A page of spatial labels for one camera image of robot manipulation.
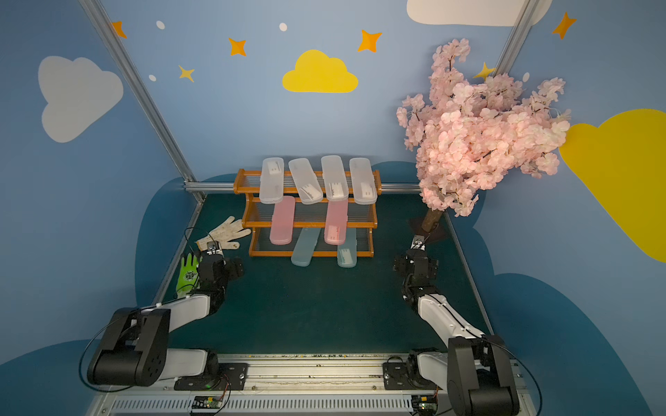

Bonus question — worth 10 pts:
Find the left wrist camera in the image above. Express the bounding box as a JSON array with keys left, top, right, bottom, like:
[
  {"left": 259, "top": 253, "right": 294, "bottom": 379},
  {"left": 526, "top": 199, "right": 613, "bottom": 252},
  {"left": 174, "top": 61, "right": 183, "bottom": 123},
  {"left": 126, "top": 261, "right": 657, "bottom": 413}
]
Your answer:
[{"left": 206, "top": 240, "right": 223, "bottom": 256}]

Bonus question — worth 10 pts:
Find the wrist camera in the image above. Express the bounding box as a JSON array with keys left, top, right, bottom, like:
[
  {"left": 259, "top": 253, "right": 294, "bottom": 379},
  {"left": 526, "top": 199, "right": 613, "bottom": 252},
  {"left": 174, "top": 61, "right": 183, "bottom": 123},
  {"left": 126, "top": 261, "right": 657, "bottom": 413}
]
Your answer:
[
  {"left": 206, "top": 240, "right": 223, "bottom": 256},
  {"left": 410, "top": 235, "right": 427, "bottom": 251}
]

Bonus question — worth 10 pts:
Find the green black work glove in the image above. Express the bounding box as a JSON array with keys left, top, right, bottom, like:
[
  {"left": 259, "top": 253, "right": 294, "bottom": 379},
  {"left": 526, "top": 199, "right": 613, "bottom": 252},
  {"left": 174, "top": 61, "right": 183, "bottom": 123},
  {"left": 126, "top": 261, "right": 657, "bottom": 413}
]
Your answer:
[{"left": 174, "top": 253, "right": 199, "bottom": 298}]

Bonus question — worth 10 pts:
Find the aluminium frame post right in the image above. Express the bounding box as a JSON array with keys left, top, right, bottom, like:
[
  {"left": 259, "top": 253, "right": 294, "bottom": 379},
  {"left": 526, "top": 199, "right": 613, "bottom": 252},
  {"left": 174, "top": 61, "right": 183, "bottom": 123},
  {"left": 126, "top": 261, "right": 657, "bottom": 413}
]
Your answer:
[{"left": 495, "top": 0, "right": 542, "bottom": 74}]

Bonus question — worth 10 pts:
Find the aluminium rail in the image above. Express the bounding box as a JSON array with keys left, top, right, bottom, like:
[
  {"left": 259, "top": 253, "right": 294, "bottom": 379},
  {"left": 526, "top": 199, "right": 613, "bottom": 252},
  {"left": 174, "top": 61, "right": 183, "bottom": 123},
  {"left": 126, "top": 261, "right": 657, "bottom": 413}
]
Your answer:
[
  {"left": 184, "top": 182, "right": 421, "bottom": 195},
  {"left": 85, "top": 354, "right": 539, "bottom": 416}
]

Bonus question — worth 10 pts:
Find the pink cherry blossom tree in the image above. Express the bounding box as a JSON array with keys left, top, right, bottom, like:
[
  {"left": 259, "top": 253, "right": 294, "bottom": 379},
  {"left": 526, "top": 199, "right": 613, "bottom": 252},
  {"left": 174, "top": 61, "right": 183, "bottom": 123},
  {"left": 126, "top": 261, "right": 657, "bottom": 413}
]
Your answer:
[{"left": 396, "top": 39, "right": 571, "bottom": 233}]

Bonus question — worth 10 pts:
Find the circuit board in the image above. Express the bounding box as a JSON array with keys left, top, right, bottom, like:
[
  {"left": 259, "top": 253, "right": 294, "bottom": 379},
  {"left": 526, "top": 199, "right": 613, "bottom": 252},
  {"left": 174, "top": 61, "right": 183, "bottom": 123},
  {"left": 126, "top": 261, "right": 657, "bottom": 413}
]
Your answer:
[
  {"left": 410, "top": 395, "right": 438, "bottom": 416},
  {"left": 191, "top": 396, "right": 224, "bottom": 413}
]

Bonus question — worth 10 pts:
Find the aluminium back rail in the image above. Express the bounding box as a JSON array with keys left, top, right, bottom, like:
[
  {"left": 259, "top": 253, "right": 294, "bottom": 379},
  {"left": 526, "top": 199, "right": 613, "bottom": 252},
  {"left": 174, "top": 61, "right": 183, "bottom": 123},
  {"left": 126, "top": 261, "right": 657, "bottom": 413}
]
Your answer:
[{"left": 184, "top": 182, "right": 421, "bottom": 195}]

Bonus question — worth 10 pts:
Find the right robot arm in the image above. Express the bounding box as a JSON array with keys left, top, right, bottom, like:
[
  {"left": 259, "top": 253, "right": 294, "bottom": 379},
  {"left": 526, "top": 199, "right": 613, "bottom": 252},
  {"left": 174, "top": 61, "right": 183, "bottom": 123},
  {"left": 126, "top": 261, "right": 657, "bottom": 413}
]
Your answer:
[{"left": 394, "top": 244, "right": 520, "bottom": 415}]

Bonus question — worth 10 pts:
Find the right circuit board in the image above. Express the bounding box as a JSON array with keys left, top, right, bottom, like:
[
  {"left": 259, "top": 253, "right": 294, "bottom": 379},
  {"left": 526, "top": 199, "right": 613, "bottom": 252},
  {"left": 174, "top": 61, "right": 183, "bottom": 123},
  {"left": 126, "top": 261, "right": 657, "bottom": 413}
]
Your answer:
[{"left": 410, "top": 395, "right": 438, "bottom": 416}]

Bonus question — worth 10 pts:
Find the orange three-tier shelf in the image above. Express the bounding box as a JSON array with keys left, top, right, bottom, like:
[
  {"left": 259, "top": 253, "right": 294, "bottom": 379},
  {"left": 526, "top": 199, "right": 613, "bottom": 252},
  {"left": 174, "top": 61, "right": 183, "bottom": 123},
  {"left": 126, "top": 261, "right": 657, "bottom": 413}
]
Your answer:
[{"left": 233, "top": 169, "right": 378, "bottom": 258}]

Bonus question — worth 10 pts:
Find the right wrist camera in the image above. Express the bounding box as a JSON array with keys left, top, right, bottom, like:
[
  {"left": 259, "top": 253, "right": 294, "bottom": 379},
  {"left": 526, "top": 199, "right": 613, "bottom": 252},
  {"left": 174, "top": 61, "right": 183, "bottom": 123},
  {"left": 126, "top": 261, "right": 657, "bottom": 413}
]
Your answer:
[{"left": 410, "top": 235, "right": 427, "bottom": 251}]

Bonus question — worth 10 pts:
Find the left circuit board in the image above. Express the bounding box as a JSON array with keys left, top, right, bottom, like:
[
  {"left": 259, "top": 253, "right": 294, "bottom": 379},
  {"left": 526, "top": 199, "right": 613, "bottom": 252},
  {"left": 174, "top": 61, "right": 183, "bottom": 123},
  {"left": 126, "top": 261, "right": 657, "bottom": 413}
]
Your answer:
[{"left": 191, "top": 396, "right": 224, "bottom": 413}]

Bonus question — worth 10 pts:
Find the clear pencil case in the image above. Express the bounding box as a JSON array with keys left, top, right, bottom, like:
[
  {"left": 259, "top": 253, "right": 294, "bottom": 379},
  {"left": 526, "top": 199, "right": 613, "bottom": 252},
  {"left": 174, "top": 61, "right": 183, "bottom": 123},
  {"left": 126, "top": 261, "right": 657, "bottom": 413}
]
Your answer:
[
  {"left": 350, "top": 158, "right": 377, "bottom": 206},
  {"left": 321, "top": 155, "right": 349, "bottom": 201},
  {"left": 259, "top": 157, "right": 284, "bottom": 205},
  {"left": 289, "top": 158, "right": 324, "bottom": 205}
]

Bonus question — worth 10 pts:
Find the white cotton work glove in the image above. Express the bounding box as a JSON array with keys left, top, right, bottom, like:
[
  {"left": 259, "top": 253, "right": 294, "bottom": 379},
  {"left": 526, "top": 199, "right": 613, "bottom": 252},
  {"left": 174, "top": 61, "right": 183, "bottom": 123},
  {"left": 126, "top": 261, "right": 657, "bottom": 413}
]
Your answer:
[{"left": 197, "top": 216, "right": 251, "bottom": 251}]

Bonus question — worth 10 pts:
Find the blue pencil case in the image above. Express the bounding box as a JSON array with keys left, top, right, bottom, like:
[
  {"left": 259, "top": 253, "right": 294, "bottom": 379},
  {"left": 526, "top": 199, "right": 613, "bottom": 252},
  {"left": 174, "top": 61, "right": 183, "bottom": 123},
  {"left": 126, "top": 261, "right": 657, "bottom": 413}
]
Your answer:
[
  {"left": 338, "top": 228, "right": 357, "bottom": 269},
  {"left": 291, "top": 228, "right": 321, "bottom": 267}
]

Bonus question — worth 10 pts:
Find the aluminium front rail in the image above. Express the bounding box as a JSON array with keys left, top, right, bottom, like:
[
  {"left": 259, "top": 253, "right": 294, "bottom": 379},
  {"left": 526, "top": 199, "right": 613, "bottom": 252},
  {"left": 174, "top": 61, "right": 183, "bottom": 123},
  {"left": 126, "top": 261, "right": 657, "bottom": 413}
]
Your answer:
[{"left": 85, "top": 354, "right": 539, "bottom": 416}]

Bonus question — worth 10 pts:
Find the aluminium frame post left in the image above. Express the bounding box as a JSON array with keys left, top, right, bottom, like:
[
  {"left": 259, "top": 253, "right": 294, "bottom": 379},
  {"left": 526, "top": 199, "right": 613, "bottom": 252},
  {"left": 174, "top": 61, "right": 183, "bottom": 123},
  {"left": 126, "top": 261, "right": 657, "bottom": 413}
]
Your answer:
[{"left": 79, "top": 0, "right": 197, "bottom": 182}]

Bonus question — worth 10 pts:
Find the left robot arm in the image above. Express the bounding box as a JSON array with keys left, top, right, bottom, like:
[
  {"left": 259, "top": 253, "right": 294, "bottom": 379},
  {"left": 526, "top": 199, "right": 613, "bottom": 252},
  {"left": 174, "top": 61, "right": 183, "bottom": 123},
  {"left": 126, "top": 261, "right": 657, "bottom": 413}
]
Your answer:
[{"left": 80, "top": 253, "right": 245, "bottom": 390}]

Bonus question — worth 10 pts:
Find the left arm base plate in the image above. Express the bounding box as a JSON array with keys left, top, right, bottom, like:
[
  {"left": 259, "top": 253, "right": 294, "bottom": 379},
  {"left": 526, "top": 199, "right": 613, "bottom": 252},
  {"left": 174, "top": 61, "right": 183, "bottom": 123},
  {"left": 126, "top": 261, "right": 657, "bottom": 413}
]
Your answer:
[{"left": 173, "top": 362, "right": 249, "bottom": 392}]

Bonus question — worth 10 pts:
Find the pink pencil case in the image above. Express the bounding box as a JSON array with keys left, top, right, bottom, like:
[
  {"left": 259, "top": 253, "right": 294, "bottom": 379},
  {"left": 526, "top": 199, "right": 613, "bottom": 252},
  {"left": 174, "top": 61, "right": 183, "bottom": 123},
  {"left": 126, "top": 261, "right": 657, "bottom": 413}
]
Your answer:
[
  {"left": 269, "top": 196, "right": 296, "bottom": 245},
  {"left": 324, "top": 199, "right": 348, "bottom": 245}
]

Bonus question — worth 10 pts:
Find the aluminium frame post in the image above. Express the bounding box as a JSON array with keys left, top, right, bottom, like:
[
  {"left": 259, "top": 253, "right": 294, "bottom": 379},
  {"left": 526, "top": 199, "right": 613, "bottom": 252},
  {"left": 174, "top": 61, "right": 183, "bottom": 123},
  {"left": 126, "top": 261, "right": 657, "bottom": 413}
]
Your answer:
[
  {"left": 495, "top": 0, "right": 542, "bottom": 74},
  {"left": 79, "top": 0, "right": 197, "bottom": 182}
]

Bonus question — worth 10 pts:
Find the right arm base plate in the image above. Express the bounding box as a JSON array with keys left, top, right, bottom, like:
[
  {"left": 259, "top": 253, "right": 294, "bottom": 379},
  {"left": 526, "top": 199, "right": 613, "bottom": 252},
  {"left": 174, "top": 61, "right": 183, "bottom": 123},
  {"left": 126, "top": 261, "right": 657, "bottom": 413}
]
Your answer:
[{"left": 383, "top": 361, "right": 439, "bottom": 391}]

